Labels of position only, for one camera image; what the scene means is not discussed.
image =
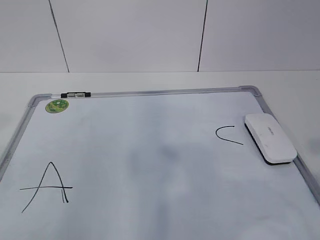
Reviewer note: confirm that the white board eraser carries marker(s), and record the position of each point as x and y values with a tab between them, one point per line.
273	143

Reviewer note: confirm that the round green sticker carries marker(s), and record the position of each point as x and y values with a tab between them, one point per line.
57	106

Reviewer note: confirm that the white board with grey frame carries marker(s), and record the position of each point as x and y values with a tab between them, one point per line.
151	165

